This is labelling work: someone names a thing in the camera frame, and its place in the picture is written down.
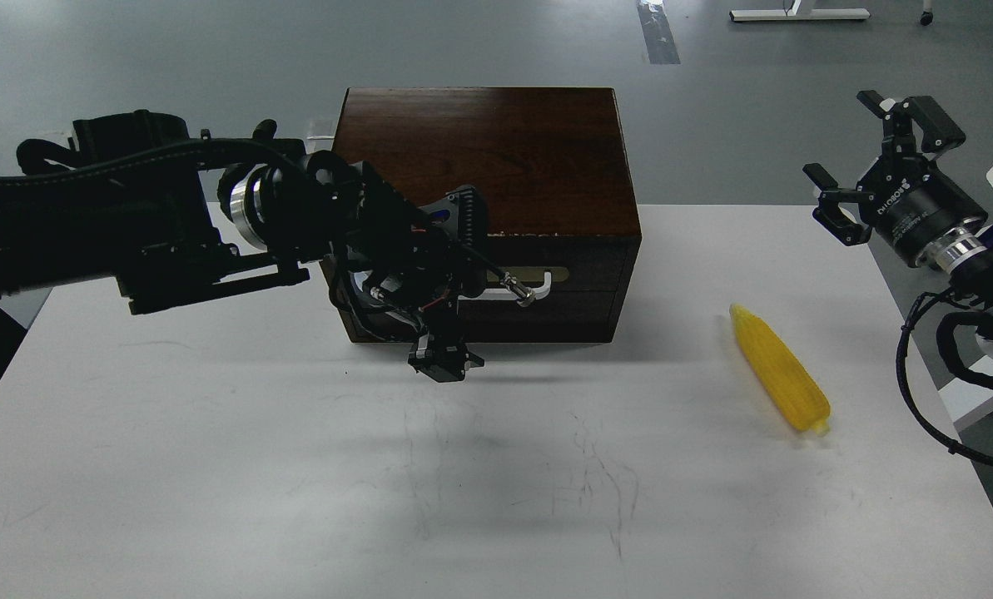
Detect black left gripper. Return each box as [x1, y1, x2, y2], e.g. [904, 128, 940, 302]
[330, 162, 489, 383]

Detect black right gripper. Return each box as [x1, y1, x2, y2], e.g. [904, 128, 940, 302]
[802, 90, 990, 269]

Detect wooden drawer with white handle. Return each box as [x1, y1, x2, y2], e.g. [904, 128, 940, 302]
[338, 243, 628, 343]

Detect yellow corn cob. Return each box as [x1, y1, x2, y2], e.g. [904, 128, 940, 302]
[729, 304, 831, 436]

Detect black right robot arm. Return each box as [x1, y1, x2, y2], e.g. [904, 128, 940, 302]
[802, 90, 993, 467]

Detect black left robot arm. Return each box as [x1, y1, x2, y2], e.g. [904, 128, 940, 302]
[0, 110, 498, 382]

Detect white table leg base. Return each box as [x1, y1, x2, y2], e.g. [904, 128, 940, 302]
[728, 1, 871, 23]

